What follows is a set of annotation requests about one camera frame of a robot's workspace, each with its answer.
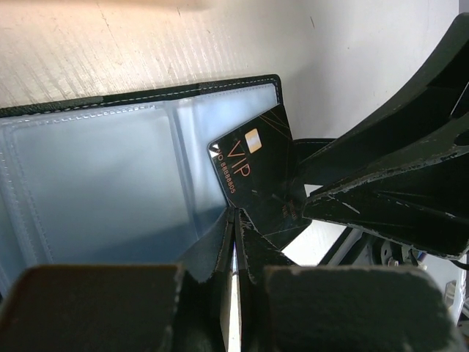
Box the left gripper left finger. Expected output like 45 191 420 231
1 208 235 351

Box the black leather card holder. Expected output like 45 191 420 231
1 75 284 295

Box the black VIP card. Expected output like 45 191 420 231
207 104 311 249

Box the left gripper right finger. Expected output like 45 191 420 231
234 209 467 351

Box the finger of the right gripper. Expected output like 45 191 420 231
303 144 468 259
295 12 468 186

